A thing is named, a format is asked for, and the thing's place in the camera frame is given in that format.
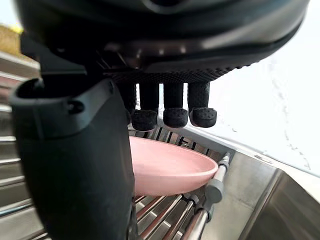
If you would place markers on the pink plate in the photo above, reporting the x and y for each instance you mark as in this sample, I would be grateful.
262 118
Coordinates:
170 170

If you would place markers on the stainless steel sink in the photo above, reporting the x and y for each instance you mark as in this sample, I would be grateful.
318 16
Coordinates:
262 195

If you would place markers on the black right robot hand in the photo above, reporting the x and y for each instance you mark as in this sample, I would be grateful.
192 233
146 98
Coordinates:
100 50

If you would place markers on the steel roll-up drying rack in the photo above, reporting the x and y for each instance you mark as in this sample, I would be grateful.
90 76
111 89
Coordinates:
160 212

